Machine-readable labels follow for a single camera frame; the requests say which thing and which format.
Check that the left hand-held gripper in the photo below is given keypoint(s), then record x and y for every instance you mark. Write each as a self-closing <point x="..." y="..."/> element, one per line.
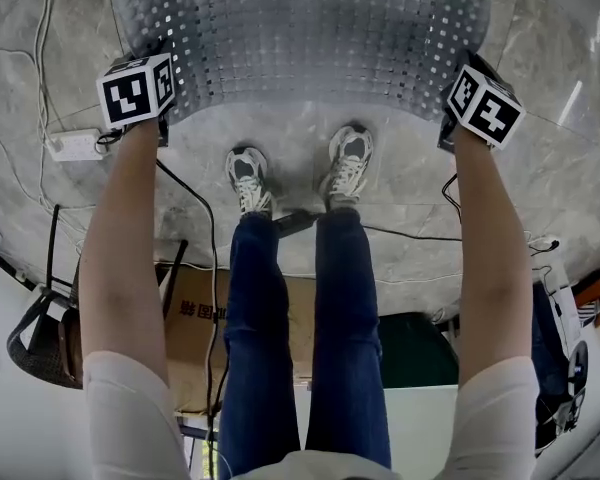
<point x="130" y="95"/>

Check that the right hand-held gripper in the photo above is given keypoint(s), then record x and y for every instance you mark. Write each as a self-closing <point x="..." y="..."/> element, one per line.
<point x="490" y="113"/>

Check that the translucent studded bath mat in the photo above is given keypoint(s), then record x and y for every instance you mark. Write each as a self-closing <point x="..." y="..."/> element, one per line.
<point x="305" y="43"/>

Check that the person's left forearm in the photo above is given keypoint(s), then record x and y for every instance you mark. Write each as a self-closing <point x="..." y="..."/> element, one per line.
<point x="122" y="248"/>

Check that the person's right forearm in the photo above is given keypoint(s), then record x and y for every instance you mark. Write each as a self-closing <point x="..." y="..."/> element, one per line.
<point x="490" y="258"/>

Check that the white power strip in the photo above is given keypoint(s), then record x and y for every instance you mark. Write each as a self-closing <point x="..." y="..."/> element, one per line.
<point x="75" y="145"/>

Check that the person's left sneaker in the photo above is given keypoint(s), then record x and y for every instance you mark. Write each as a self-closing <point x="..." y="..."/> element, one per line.
<point x="250" y="178"/>

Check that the person's sneaker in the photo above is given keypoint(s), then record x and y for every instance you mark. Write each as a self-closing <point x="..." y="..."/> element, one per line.
<point x="250" y="178"/>
<point x="347" y="163"/>

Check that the person's right sneaker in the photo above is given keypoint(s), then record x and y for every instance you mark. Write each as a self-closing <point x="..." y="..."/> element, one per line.
<point x="347" y="163"/>

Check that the black power adapter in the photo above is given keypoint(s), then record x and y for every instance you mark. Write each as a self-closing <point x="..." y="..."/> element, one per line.
<point x="295" y="221"/>

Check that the person's blue jeans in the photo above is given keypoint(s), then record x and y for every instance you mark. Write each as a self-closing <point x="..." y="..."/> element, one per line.
<point x="345" y="318"/>

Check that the dark green bin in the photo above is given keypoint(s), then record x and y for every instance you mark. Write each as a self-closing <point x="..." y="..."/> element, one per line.
<point x="415" y="353"/>

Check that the black round wicker chair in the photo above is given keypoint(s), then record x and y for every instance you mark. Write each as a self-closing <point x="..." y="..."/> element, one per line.
<point x="40" y="348"/>

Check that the person's white shirt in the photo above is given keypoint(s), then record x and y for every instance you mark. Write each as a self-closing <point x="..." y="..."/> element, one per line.
<point x="130" y="418"/>

